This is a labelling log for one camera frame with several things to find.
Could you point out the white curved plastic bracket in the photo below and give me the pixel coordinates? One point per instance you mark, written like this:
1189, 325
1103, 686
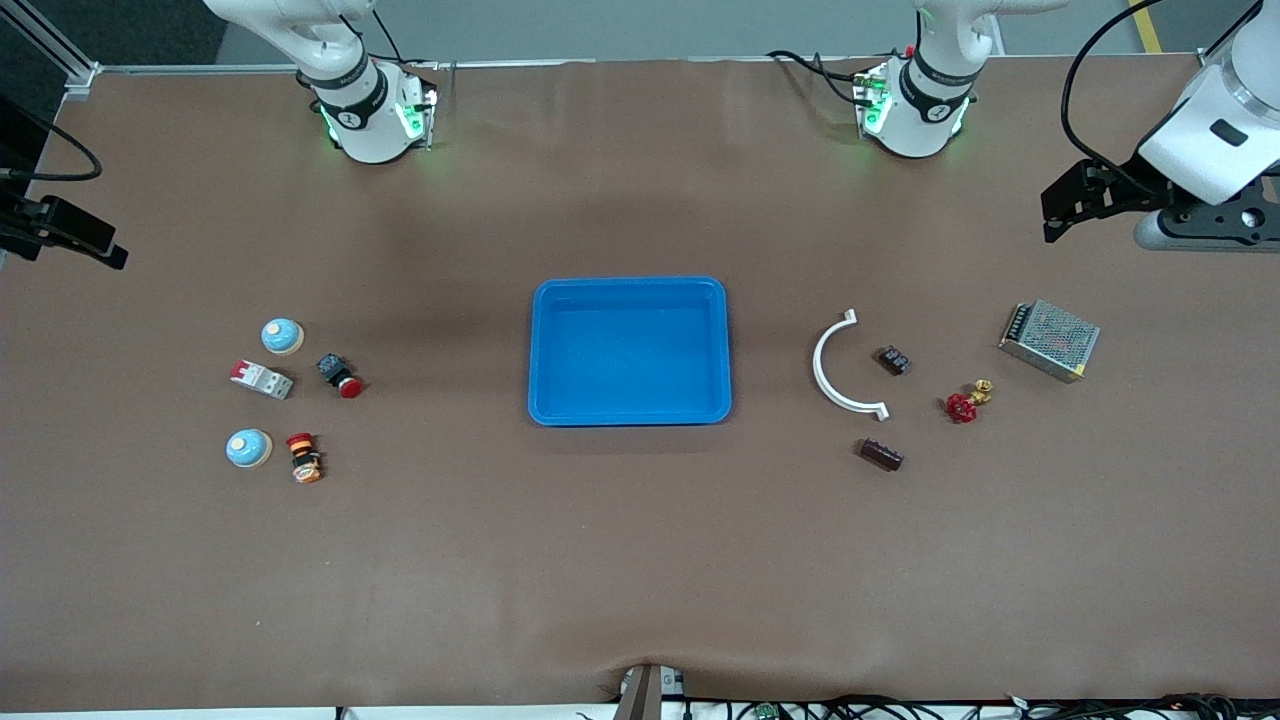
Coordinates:
818, 365

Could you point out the brown table mat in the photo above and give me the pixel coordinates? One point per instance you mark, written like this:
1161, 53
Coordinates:
640, 550

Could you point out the metal mesh power supply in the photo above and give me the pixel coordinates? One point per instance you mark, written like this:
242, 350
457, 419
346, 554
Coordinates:
1050, 340

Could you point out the long dark electrolytic capacitor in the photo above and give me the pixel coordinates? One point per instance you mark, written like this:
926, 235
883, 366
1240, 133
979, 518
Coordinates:
881, 455

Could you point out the white red circuit breaker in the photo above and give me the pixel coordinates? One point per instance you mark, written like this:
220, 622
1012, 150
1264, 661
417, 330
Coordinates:
262, 380

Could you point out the blue plastic tray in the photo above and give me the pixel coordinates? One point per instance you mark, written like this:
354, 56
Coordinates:
630, 360

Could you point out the blue dome bell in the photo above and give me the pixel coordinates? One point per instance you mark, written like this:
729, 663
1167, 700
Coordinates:
282, 337
248, 450

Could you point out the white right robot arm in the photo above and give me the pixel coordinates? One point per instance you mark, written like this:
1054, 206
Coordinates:
370, 130

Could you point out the black left camera bracket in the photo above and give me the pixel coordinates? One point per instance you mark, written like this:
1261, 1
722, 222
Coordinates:
1230, 215

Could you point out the red yellow black button switch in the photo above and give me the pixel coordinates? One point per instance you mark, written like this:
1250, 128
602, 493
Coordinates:
303, 458

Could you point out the red push button black body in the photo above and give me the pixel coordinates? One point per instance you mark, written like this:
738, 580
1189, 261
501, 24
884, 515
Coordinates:
333, 366

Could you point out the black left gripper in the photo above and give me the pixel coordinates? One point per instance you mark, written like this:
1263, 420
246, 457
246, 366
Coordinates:
1127, 187

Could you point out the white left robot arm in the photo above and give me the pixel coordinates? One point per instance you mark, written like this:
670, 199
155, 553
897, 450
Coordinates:
925, 120

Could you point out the aluminium frame profile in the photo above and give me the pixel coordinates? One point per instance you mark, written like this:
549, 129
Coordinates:
82, 80
1215, 65

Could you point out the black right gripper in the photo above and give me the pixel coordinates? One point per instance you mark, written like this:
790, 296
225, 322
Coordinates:
22, 217

